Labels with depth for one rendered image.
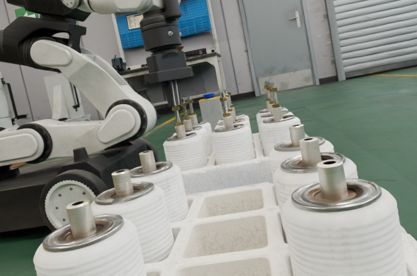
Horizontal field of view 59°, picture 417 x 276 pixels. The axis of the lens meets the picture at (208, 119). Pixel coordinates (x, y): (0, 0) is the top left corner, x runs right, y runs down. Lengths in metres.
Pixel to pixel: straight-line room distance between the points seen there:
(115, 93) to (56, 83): 3.42
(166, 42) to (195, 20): 5.15
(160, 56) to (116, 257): 0.59
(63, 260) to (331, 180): 0.24
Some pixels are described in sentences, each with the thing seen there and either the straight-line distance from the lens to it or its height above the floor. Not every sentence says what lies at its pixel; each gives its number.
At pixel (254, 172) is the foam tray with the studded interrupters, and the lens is 0.83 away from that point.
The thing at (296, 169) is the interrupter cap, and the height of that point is 0.25.
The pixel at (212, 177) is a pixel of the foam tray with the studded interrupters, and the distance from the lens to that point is 0.84.
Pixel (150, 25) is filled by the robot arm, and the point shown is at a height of 0.52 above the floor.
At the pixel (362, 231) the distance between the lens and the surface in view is 0.32.
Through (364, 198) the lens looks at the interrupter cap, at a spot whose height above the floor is 0.25.
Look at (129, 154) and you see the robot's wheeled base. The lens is 1.36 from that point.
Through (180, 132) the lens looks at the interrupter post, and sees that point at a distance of 0.89.
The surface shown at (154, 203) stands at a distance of 0.47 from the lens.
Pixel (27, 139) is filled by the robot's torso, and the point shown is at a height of 0.30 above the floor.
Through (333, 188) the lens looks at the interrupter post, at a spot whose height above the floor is 0.26.
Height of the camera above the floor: 0.37
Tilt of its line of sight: 6 degrees down
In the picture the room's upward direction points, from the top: 11 degrees counter-clockwise
